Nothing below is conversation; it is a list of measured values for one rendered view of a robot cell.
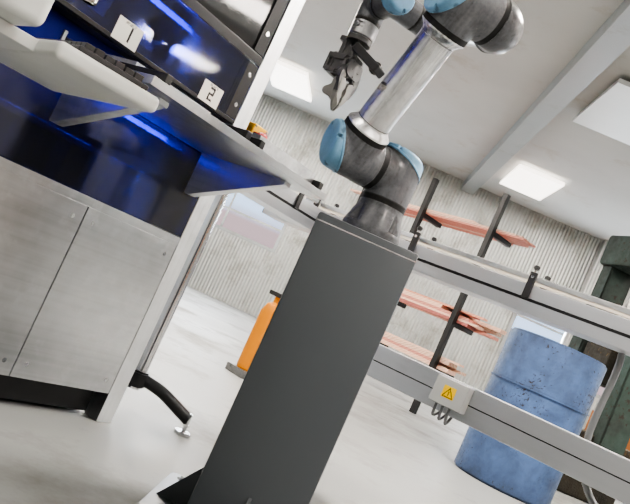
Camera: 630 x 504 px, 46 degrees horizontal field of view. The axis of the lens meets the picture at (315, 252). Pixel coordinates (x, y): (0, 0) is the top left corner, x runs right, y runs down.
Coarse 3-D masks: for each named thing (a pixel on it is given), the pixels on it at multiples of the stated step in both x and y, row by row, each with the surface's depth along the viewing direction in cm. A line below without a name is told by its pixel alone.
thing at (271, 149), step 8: (256, 136) 187; (272, 144) 190; (272, 152) 191; (280, 152) 193; (280, 160) 194; (288, 160) 197; (296, 160) 199; (296, 168) 200; (304, 168) 203; (304, 176) 204; (312, 176) 206
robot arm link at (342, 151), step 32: (448, 0) 155; (480, 0) 156; (448, 32) 159; (480, 32) 160; (416, 64) 164; (384, 96) 169; (416, 96) 170; (352, 128) 172; (384, 128) 172; (320, 160) 178; (352, 160) 174
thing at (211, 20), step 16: (64, 0) 176; (192, 0) 204; (80, 16) 180; (208, 16) 210; (224, 32) 216; (128, 48) 193; (240, 48) 223; (256, 64) 230; (176, 80) 208; (192, 96) 215
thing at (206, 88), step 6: (204, 84) 216; (210, 84) 218; (204, 90) 217; (210, 90) 218; (216, 90) 220; (198, 96) 216; (204, 96) 217; (210, 96) 219; (216, 96) 221; (210, 102) 220; (216, 102) 222
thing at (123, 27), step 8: (120, 16) 188; (120, 24) 189; (128, 24) 191; (112, 32) 188; (120, 32) 190; (128, 32) 192; (136, 32) 193; (120, 40) 190; (136, 40) 194; (136, 48) 195
